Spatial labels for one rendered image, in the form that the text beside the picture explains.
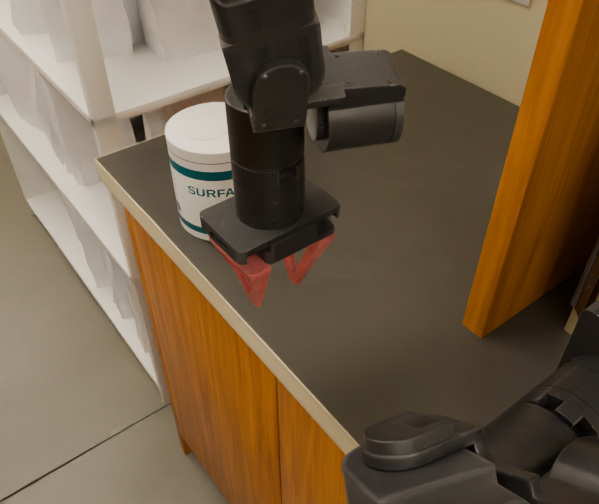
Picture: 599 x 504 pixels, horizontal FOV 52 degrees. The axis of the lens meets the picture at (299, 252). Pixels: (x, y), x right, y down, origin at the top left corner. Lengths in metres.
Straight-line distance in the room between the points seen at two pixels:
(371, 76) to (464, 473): 0.27
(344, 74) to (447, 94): 0.81
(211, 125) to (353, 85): 0.42
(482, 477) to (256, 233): 0.27
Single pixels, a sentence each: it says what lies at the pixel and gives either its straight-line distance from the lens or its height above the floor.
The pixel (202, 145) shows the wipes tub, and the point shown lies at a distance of 0.80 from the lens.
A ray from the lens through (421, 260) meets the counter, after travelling 0.85.
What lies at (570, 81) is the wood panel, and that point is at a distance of 0.59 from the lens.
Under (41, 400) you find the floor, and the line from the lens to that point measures 1.97.
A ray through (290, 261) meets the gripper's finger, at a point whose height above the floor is 1.12.
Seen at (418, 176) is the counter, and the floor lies 0.94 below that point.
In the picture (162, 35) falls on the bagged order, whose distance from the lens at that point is 1.38.
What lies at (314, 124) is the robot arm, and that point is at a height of 1.27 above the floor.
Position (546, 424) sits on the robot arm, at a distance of 0.36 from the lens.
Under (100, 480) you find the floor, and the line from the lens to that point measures 1.78.
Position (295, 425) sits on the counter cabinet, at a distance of 0.88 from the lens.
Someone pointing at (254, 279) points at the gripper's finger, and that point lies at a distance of 0.50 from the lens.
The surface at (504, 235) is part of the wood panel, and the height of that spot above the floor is 1.10.
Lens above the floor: 1.51
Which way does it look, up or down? 42 degrees down
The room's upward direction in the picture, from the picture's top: straight up
